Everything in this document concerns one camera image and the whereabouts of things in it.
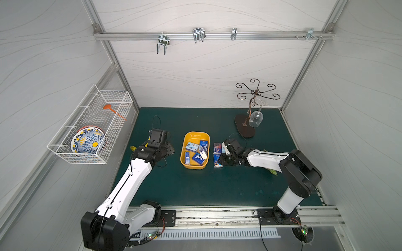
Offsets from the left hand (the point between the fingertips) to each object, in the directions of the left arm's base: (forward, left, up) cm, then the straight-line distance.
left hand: (169, 148), depth 79 cm
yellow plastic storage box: (+8, -12, -15) cm, 21 cm away
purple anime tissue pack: (+9, -26, -14) cm, 31 cm away
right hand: (+2, -27, -16) cm, 31 cm away
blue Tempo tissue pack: (+2, -14, -14) cm, 20 cm away
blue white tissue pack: (+10, -17, -14) cm, 24 cm away
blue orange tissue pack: (-1, -25, -15) cm, 30 cm away
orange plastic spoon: (+15, +31, +15) cm, 38 cm away
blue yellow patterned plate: (-7, +29, +17) cm, 34 cm away
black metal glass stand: (+32, -44, -15) cm, 56 cm away
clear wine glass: (+18, -47, +5) cm, 50 cm away
